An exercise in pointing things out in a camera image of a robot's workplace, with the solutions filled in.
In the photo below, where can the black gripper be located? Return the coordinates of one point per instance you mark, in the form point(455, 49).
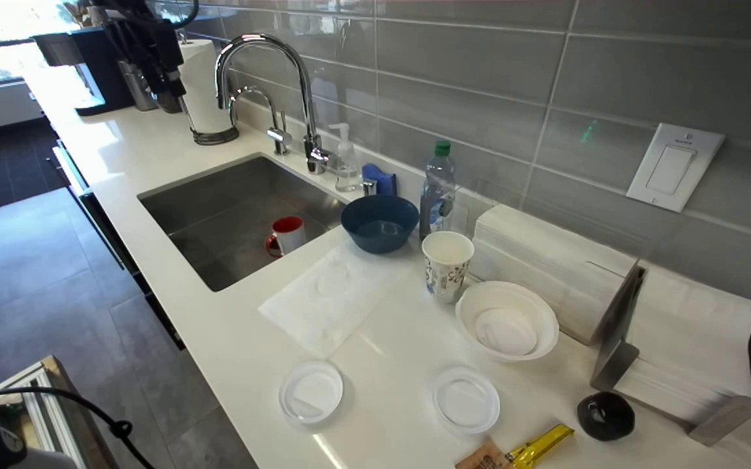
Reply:
point(145, 42)

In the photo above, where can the small chrome filter tap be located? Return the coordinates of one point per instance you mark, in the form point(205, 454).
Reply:
point(278, 135)

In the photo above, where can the tall chrome gooseneck faucet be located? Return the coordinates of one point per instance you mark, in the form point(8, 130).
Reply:
point(305, 105)

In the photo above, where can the white paper towel roll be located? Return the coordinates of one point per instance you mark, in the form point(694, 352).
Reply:
point(205, 88)

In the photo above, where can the black paper towel holder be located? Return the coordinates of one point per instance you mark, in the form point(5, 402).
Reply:
point(215, 136)

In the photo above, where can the stainless steel sink basin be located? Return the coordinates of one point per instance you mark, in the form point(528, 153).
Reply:
point(219, 217)

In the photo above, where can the white mug red inside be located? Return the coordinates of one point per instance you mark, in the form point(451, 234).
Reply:
point(291, 235)

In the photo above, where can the blue sponge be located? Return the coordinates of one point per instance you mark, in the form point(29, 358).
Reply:
point(378, 182)

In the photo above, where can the dark blue bowl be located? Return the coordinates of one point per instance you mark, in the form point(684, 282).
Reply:
point(378, 226)

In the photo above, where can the white paper towel sheet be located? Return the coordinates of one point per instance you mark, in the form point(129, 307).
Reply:
point(332, 300)

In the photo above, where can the clear bottle green cap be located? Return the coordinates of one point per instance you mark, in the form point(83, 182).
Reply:
point(437, 197)

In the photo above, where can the wooden crate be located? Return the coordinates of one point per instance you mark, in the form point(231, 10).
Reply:
point(52, 407)

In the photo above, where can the white round plastic lid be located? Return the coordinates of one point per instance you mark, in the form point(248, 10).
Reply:
point(464, 402)
point(312, 392)

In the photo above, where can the patterned paper cup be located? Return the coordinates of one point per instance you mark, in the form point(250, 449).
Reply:
point(446, 265)

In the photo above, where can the white bowl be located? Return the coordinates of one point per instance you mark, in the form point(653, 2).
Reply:
point(506, 326)

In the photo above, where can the folded white napkin stack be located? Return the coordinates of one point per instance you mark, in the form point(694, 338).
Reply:
point(549, 261)
point(696, 349)

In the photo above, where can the metal napkin holder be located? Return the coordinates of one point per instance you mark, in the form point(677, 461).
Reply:
point(618, 321)

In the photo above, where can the small black round cap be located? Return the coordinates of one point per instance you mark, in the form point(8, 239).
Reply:
point(606, 415)

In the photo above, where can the white wall switch plate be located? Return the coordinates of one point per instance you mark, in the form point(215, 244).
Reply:
point(677, 165)

